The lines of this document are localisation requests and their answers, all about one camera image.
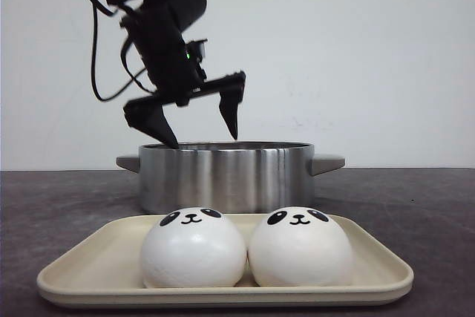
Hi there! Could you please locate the stainless steel steamer pot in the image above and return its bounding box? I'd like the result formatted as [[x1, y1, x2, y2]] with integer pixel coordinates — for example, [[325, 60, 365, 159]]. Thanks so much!
[[116, 141, 345, 213]]

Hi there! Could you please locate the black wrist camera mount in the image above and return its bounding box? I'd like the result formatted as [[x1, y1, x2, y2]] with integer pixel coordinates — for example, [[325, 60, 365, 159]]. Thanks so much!
[[186, 39, 208, 64]]

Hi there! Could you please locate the beige plastic tray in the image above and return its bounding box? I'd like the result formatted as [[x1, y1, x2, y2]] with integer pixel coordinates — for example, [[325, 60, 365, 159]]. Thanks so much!
[[36, 215, 414, 309]]

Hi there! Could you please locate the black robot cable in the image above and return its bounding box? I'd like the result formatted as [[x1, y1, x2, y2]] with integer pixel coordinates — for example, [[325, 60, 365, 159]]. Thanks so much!
[[76, 0, 164, 102]]

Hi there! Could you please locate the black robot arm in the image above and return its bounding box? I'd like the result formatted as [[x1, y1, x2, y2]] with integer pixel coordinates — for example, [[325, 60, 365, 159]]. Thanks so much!
[[90, 0, 246, 148]]

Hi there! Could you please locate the panda bun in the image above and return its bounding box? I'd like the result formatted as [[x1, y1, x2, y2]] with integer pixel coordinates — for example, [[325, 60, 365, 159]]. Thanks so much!
[[140, 207, 247, 288], [248, 206, 354, 287]]

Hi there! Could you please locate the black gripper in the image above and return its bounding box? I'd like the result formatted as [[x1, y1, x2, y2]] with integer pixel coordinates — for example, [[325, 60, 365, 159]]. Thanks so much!
[[120, 0, 246, 148]]

